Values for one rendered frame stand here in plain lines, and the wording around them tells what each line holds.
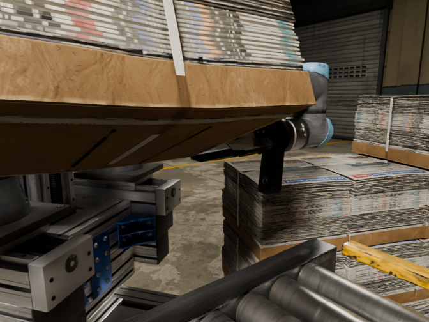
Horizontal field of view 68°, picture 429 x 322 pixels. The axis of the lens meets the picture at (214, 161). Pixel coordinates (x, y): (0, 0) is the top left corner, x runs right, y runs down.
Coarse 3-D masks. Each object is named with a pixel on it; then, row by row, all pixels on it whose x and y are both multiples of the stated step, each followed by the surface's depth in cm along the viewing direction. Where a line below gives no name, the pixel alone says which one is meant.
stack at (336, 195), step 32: (256, 160) 118; (288, 160) 118; (320, 160) 119; (352, 160) 119; (384, 160) 118; (224, 192) 119; (256, 192) 90; (288, 192) 88; (320, 192) 91; (352, 192) 95; (384, 192) 98; (416, 192) 101; (224, 224) 124; (256, 224) 92; (288, 224) 90; (320, 224) 93; (352, 224) 96; (384, 224) 99; (416, 224) 104; (224, 256) 124; (416, 256) 105; (384, 288) 105; (416, 288) 109
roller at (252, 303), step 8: (248, 296) 42; (256, 296) 42; (240, 304) 42; (248, 304) 41; (256, 304) 41; (264, 304) 41; (272, 304) 41; (240, 312) 42; (248, 312) 41; (256, 312) 40; (264, 312) 40; (272, 312) 39; (280, 312) 39; (288, 312) 40; (240, 320) 41; (248, 320) 40; (256, 320) 40; (264, 320) 39; (272, 320) 38; (280, 320) 38; (288, 320) 38; (296, 320) 38
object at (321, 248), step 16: (320, 240) 59; (272, 256) 53; (288, 256) 53; (304, 256) 53; (320, 256) 54; (240, 272) 48; (256, 272) 48; (272, 272) 48; (288, 272) 49; (208, 288) 44; (224, 288) 44; (240, 288) 44; (256, 288) 44; (176, 304) 41; (192, 304) 41; (208, 304) 41; (224, 304) 41; (128, 320) 38; (144, 320) 38; (160, 320) 38; (176, 320) 38; (192, 320) 38
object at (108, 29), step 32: (0, 0) 22; (32, 0) 23; (64, 0) 24; (96, 0) 25; (128, 0) 27; (0, 32) 21; (32, 32) 22; (64, 32) 23; (96, 32) 25; (128, 32) 27; (0, 128) 23; (32, 128) 24; (64, 128) 26; (96, 128) 27; (128, 128) 29; (0, 160) 32; (32, 160) 35; (64, 160) 37
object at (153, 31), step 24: (144, 0) 28; (144, 24) 28; (192, 24) 31; (144, 48) 27; (168, 48) 29; (192, 48) 31; (168, 120) 29; (192, 120) 31; (120, 144) 34; (96, 168) 46
